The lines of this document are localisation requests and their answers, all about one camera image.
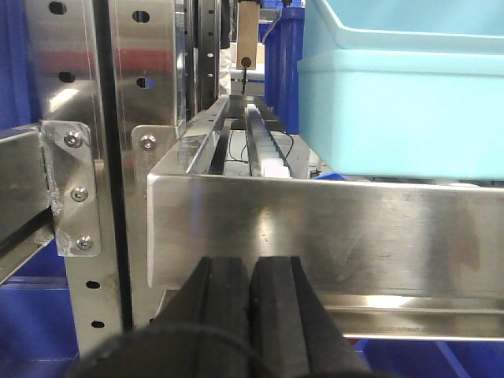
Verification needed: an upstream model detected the roller track right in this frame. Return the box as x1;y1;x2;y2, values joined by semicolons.
244;104;293;179

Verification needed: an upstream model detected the steel shelf upright post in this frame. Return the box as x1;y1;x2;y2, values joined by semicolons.
25;1;185;355

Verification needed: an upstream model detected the steel corner bracket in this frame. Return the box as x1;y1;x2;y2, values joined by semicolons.
40;120;102;258

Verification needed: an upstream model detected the wooden tag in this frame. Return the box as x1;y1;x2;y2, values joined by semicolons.
236;1;260;70

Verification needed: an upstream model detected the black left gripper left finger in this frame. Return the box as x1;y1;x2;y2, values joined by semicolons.
150;258;250;377

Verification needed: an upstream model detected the light blue plastic bin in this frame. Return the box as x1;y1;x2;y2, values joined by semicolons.
298;1;503;180

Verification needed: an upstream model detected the left shelf steel rail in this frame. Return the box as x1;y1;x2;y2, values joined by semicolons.
1;124;54;282

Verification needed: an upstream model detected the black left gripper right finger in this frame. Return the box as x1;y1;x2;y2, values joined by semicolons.
250;257;370;377

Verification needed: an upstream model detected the stainless steel shelf front rail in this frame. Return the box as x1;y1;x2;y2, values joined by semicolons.
146;173;503;341

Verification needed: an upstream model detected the dark blue bin upper shelf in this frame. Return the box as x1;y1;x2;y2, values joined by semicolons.
261;1;305;135

